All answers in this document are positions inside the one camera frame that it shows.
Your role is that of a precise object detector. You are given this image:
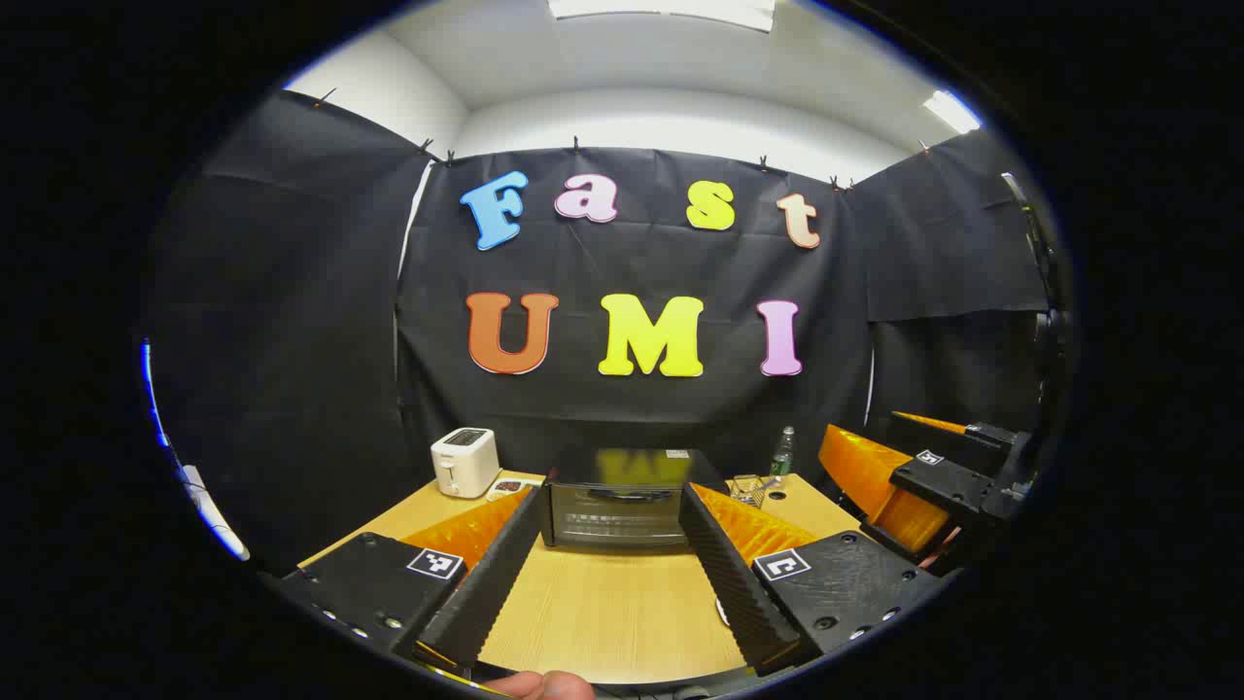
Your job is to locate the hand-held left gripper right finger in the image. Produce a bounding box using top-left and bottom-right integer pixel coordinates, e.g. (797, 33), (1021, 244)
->
(677, 481), (949, 679)

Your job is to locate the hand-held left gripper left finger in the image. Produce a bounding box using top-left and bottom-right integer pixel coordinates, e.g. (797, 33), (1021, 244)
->
(277, 483), (545, 682)

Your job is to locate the black electric oven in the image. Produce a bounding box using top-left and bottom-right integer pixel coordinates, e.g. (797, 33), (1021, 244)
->
(539, 447), (730, 550)

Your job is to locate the white toaster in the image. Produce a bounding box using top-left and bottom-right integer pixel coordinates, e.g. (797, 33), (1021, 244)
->
(431, 428), (501, 500)

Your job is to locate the black backdrop cloth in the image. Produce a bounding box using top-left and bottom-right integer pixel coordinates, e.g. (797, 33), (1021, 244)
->
(146, 89), (1070, 575)

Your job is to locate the small ceiling light panel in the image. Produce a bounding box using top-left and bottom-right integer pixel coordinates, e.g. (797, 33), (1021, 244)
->
(923, 89), (983, 135)

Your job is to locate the large ceiling light panel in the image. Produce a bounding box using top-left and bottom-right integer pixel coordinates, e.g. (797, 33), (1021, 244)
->
(547, 0), (778, 32)

